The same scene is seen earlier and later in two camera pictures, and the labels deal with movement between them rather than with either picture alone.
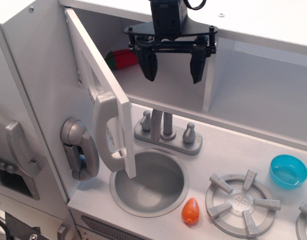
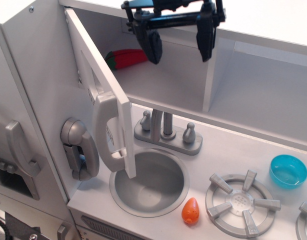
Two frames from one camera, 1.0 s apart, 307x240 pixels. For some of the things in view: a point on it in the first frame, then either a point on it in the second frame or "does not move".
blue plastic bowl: (288, 172) does not move
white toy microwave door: (112, 115) does not move
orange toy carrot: (190, 211) does not move
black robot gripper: (171, 30) -> (146, 15)
